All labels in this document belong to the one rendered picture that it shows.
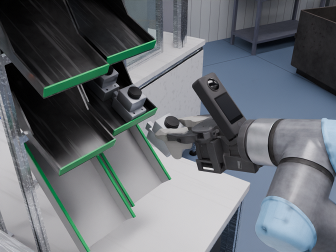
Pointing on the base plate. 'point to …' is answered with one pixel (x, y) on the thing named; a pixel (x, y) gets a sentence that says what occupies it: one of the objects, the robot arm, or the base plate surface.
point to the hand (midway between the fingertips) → (167, 125)
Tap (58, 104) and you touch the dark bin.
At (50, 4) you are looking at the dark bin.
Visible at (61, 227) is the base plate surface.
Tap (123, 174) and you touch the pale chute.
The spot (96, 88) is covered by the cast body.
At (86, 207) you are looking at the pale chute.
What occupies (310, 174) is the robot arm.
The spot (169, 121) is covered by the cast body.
